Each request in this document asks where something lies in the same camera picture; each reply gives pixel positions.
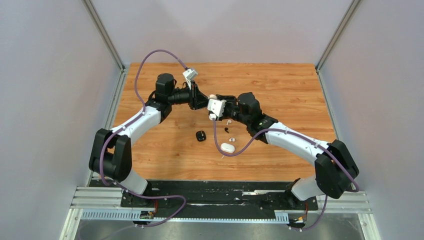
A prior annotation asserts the black glossy charging case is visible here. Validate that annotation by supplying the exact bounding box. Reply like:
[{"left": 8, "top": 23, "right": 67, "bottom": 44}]
[{"left": 195, "top": 130, "right": 207, "bottom": 142}]

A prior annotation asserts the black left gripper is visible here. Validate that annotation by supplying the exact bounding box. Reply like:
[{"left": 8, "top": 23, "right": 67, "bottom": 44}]
[{"left": 168, "top": 80, "right": 210, "bottom": 111}]

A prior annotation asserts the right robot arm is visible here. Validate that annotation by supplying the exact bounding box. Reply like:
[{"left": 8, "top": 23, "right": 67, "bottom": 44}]
[{"left": 207, "top": 92, "right": 360, "bottom": 209}]

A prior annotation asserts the aluminium frame rail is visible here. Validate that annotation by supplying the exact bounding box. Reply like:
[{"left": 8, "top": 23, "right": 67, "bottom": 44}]
[{"left": 60, "top": 187, "right": 380, "bottom": 240}]

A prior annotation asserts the white oval charging case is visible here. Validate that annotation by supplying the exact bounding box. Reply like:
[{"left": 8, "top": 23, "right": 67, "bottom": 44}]
[{"left": 220, "top": 142, "right": 236, "bottom": 154}]

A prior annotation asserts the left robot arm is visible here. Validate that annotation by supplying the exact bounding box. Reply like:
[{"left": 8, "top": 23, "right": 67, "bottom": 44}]
[{"left": 88, "top": 68, "right": 208, "bottom": 207}]

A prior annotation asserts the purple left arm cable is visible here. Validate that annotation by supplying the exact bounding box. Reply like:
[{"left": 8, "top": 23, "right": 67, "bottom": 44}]
[{"left": 98, "top": 49, "right": 190, "bottom": 229}]

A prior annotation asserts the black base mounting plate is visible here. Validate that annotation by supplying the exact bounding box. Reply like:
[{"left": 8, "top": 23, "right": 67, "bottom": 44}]
[{"left": 88, "top": 178, "right": 320, "bottom": 220}]

